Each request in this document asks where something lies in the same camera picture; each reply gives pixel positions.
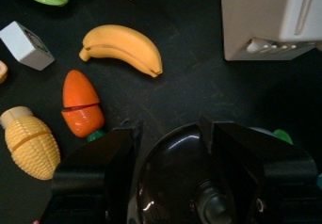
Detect toy toast with egg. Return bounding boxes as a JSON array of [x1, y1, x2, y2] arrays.
[[0, 60, 9, 85]]

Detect white toy toaster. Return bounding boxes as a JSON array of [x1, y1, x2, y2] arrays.
[[220, 0, 322, 62]]

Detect orange toy carrot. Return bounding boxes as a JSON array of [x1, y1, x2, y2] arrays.
[[60, 69, 107, 142]]

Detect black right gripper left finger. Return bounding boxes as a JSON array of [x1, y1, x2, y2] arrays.
[[37, 120, 143, 224]]

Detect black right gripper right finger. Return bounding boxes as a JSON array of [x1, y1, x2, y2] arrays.
[[199, 117, 322, 224]]

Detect yellow toy banana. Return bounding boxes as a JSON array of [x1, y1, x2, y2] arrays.
[[77, 24, 164, 78]]

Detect yellow toy corn cob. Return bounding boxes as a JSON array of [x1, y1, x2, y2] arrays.
[[0, 105, 61, 181]]

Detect grey white cube block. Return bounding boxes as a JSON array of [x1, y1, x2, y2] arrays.
[[0, 21, 56, 72]]

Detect black glossy pan lid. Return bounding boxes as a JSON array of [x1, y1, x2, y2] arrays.
[[125, 122, 252, 224]]

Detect green toy piece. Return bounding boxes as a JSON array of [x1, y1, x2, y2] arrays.
[[272, 128, 294, 146]]

